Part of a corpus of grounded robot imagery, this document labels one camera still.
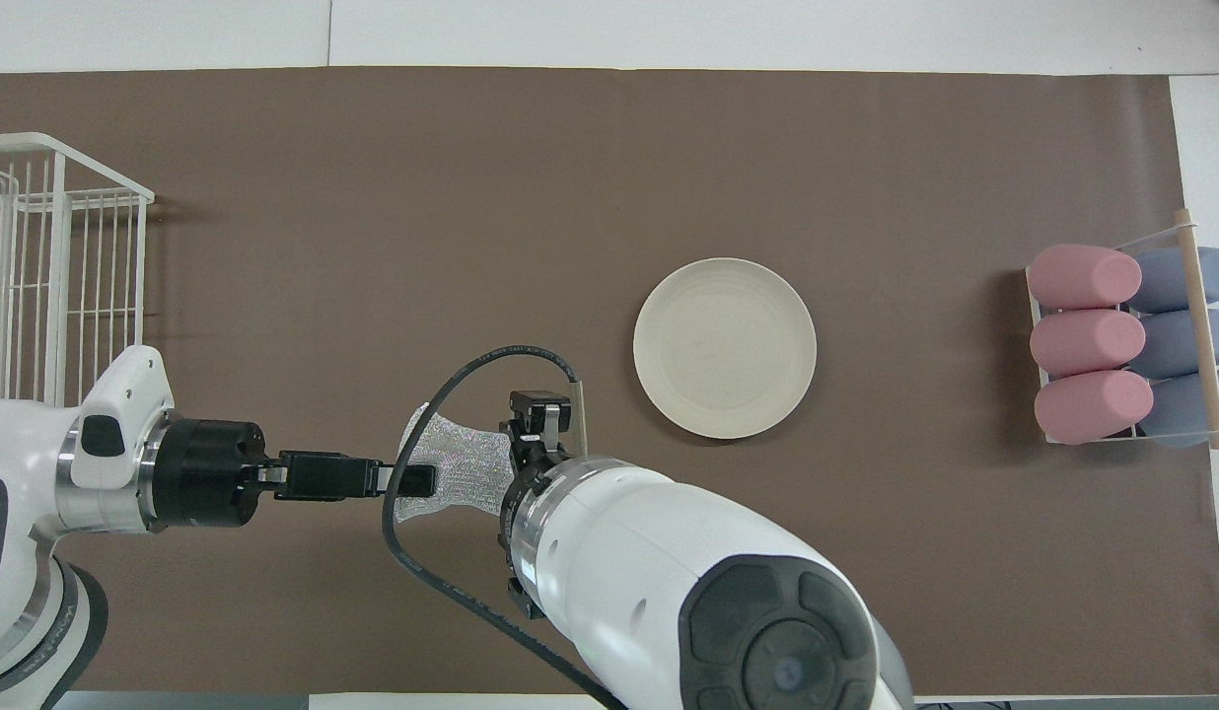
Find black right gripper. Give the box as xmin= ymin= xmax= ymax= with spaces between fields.
xmin=378 ymin=390 xmax=575 ymax=497

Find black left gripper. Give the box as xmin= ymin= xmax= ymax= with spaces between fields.
xmin=156 ymin=419 xmax=386 ymax=529

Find round cream plate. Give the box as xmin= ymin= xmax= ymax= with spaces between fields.
xmin=632 ymin=256 xmax=819 ymax=440

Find brown table mat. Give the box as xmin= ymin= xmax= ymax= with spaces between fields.
xmin=0 ymin=66 xmax=1219 ymax=696

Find pink cup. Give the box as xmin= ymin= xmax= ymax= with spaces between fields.
xmin=1034 ymin=370 xmax=1155 ymax=445
xmin=1030 ymin=309 xmax=1147 ymax=378
xmin=1027 ymin=244 xmax=1143 ymax=309

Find blue cup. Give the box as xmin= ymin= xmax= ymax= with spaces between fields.
xmin=1140 ymin=370 xmax=1219 ymax=450
xmin=1127 ymin=309 xmax=1219 ymax=381
xmin=1127 ymin=247 xmax=1219 ymax=315

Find white wire dish rack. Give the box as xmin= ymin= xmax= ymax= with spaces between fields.
xmin=0 ymin=132 xmax=157 ymax=407

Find cup rack with wooden handle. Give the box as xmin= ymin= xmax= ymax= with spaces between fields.
xmin=1024 ymin=207 xmax=1219 ymax=453

